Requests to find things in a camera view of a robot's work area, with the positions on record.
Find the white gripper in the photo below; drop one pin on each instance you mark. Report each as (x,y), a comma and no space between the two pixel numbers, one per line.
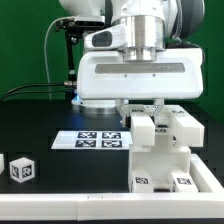
(176,74)

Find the long white chair back part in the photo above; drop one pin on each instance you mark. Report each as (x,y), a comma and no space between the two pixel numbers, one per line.
(142,131)

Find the white chair seat part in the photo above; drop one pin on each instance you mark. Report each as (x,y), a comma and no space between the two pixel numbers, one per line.
(163,159)

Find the white tagged chair part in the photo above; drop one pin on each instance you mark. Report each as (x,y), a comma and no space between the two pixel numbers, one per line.
(184,127)

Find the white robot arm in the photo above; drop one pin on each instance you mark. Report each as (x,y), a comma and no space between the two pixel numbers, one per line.
(129,59)

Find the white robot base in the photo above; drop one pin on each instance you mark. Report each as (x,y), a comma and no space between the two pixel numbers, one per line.
(94,107)

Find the paper sheet with tags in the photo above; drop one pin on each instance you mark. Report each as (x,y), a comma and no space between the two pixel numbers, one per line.
(92,140)

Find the white tagged cube left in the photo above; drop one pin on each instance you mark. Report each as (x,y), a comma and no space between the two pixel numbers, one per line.
(22,169)

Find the white part at left edge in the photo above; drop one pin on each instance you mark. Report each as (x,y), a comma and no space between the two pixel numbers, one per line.
(1,163)

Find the black camera on stand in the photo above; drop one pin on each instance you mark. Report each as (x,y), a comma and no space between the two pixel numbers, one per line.
(74,28)

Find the white L-shaped fence frame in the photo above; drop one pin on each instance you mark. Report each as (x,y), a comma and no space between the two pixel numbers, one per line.
(208,202)

